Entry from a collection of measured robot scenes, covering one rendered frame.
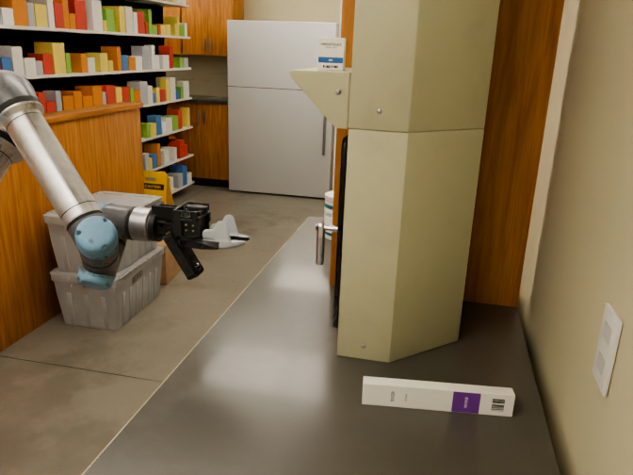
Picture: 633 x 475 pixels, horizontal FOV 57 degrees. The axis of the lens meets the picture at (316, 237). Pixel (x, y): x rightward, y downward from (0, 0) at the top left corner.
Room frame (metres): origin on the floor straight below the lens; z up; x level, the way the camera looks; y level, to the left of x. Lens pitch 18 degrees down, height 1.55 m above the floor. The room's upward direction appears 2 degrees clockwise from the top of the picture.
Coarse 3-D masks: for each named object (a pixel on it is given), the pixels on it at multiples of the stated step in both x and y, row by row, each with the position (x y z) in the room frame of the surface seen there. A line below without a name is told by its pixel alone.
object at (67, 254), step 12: (96, 192) 3.46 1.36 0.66; (108, 192) 3.48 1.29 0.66; (120, 192) 3.50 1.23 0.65; (120, 204) 3.24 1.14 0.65; (132, 204) 3.25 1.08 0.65; (144, 204) 3.25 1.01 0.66; (48, 216) 2.94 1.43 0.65; (48, 228) 2.96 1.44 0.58; (60, 228) 2.94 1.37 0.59; (60, 240) 2.95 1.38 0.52; (72, 240) 2.94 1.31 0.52; (132, 240) 3.12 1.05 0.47; (60, 252) 2.96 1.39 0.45; (72, 252) 2.95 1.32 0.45; (132, 252) 3.12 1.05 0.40; (144, 252) 3.27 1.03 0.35; (60, 264) 2.97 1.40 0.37; (72, 264) 2.96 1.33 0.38; (120, 264) 3.00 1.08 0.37
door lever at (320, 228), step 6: (318, 228) 1.13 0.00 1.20; (324, 228) 1.13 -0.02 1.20; (330, 228) 1.13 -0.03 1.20; (336, 228) 1.13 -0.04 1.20; (318, 234) 1.13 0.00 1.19; (324, 234) 1.14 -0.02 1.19; (318, 240) 1.13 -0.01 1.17; (324, 240) 1.14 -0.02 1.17; (318, 246) 1.13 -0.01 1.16; (324, 246) 1.14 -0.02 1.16; (318, 252) 1.13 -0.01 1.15; (318, 258) 1.13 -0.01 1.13; (318, 264) 1.13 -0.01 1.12
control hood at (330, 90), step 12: (300, 72) 1.10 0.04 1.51; (312, 72) 1.10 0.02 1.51; (324, 72) 1.09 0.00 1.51; (336, 72) 1.09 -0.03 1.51; (348, 72) 1.11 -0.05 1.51; (300, 84) 1.10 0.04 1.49; (312, 84) 1.09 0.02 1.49; (324, 84) 1.09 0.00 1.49; (336, 84) 1.08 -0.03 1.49; (348, 84) 1.08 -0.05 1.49; (312, 96) 1.09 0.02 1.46; (324, 96) 1.09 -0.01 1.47; (336, 96) 1.08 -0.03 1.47; (348, 96) 1.08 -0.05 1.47; (324, 108) 1.09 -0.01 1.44; (336, 108) 1.08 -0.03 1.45; (348, 108) 1.08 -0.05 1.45; (336, 120) 1.08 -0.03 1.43; (348, 120) 1.08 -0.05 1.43
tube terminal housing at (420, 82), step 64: (384, 0) 1.07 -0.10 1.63; (448, 0) 1.09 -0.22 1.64; (384, 64) 1.07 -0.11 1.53; (448, 64) 1.10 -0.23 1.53; (384, 128) 1.06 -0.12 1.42; (448, 128) 1.11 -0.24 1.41; (384, 192) 1.06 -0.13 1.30; (448, 192) 1.12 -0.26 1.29; (384, 256) 1.06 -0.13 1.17; (448, 256) 1.13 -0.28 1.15; (384, 320) 1.06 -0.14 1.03; (448, 320) 1.14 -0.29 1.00
